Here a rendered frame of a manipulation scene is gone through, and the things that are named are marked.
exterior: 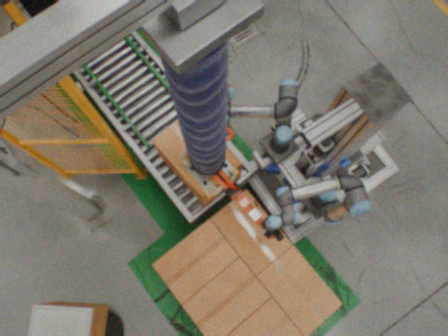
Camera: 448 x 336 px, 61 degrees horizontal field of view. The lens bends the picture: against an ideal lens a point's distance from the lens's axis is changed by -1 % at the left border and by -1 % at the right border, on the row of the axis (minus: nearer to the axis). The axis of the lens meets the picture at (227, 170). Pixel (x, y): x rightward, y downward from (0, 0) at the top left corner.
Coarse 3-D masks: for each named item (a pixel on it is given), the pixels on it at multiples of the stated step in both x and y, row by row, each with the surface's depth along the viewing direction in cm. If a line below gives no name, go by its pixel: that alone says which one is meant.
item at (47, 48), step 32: (64, 0) 84; (96, 0) 84; (128, 0) 84; (160, 0) 91; (32, 32) 82; (64, 32) 82; (96, 32) 85; (128, 32) 92; (0, 64) 80; (32, 64) 80; (64, 64) 86; (0, 96) 81; (32, 96) 88
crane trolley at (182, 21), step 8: (184, 0) 95; (192, 0) 95; (200, 0) 96; (208, 0) 98; (216, 0) 100; (224, 0) 103; (168, 8) 98; (176, 8) 94; (184, 8) 94; (192, 8) 96; (200, 8) 99; (208, 8) 101; (176, 16) 97; (184, 16) 97; (192, 16) 99; (200, 16) 101; (176, 24) 101; (184, 24) 100
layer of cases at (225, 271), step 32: (224, 224) 322; (256, 224) 322; (192, 256) 315; (224, 256) 315; (256, 256) 315; (288, 256) 315; (192, 288) 308; (224, 288) 309; (256, 288) 309; (288, 288) 309; (320, 288) 309; (224, 320) 302; (256, 320) 302; (288, 320) 303; (320, 320) 303
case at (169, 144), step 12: (168, 132) 299; (180, 132) 299; (156, 144) 297; (168, 144) 297; (180, 144) 297; (168, 156) 294; (228, 156) 295; (180, 168) 292; (240, 168) 303; (192, 180) 290; (216, 180) 290; (204, 204) 315
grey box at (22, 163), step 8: (0, 144) 210; (8, 144) 214; (0, 152) 209; (8, 152) 209; (16, 152) 218; (24, 152) 234; (8, 160) 208; (16, 160) 208; (24, 160) 221; (16, 168) 211; (24, 168) 216; (32, 168) 225; (32, 176) 229; (40, 176) 235
